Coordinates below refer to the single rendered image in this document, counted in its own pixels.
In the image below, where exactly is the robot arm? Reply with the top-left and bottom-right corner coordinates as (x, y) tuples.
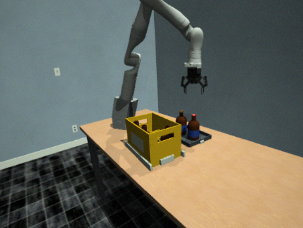
(121, 0), (203, 101)

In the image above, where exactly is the brown bottle with blue band and red cap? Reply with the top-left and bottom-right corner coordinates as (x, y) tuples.
(188, 114), (200, 140)

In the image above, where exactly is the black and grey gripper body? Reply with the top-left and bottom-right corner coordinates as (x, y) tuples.
(186, 68), (202, 84)

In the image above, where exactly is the yellow divided crate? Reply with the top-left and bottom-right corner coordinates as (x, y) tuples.
(125, 113), (182, 167)

